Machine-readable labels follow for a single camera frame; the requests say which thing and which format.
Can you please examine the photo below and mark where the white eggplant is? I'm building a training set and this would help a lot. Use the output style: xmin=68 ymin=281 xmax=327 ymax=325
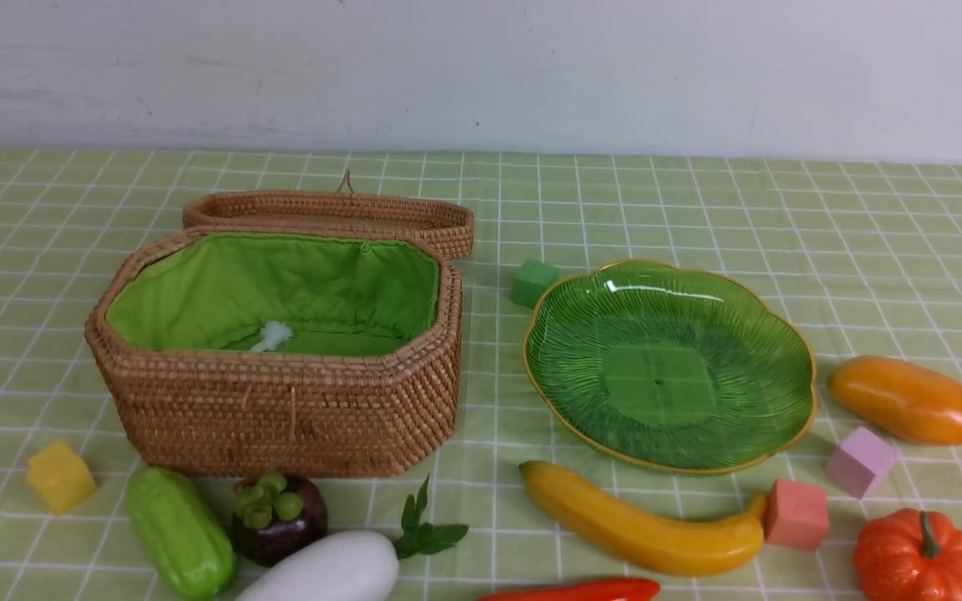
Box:
xmin=237 ymin=478 xmax=469 ymax=600

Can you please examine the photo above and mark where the purple mangosteen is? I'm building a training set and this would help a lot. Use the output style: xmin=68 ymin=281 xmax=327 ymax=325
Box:
xmin=230 ymin=472 xmax=329 ymax=568

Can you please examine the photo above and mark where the yellow banana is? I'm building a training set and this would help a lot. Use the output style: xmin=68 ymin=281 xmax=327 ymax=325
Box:
xmin=519 ymin=461 xmax=768 ymax=578

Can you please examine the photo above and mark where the red chili pepper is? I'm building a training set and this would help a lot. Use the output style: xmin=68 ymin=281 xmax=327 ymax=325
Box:
xmin=478 ymin=577 xmax=661 ymax=600

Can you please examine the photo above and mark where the orange mango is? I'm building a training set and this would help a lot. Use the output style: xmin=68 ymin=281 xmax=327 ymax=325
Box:
xmin=826 ymin=355 xmax=962 ymax=447

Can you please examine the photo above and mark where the orange pumpkin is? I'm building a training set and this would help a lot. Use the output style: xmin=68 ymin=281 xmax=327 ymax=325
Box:
xmin=853 ymin=508 xmax=962 ymax=600

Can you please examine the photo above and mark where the green foam cube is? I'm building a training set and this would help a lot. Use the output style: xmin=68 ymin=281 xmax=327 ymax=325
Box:
xmin=510 ymin=258 xmax=561 ymax=310

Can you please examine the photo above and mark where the woven rattan basket lid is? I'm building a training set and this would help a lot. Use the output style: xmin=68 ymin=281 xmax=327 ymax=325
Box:
xmin=182 ymin=172 xmax=474 ymax=260

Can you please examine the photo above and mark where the green glass leaf plate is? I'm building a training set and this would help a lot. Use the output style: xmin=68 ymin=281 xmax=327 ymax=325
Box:
xmin=522 ymin=260 xmax=818 ymax=475

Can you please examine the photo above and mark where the woven rattan basket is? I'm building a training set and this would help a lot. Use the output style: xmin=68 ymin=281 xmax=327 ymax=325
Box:
xmin=85 ymin=224 xmax=463 ymax=478

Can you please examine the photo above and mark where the salmon foam cube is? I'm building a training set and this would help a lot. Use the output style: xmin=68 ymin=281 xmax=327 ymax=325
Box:
xmin=764 ymin=478 xmax=831 ymax=552

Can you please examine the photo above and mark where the green cucumber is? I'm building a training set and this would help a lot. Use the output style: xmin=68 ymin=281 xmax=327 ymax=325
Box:
xmin=124 ymin=467 xmax=237 ymax=600

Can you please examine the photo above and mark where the pink foam cube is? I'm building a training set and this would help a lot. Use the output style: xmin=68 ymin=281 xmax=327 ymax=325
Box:
xmin=825 ymin=427 xmax=899 ymax=499

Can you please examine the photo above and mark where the green checked tablecloth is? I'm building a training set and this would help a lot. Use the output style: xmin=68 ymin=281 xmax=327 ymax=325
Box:
xmin=0 ymin=149 xmax=962 ymax=600

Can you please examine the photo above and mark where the yellow foam cube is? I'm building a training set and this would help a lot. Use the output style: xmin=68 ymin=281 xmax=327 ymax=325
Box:
xmin=24 ymin=441 xmax=97 ymax=516

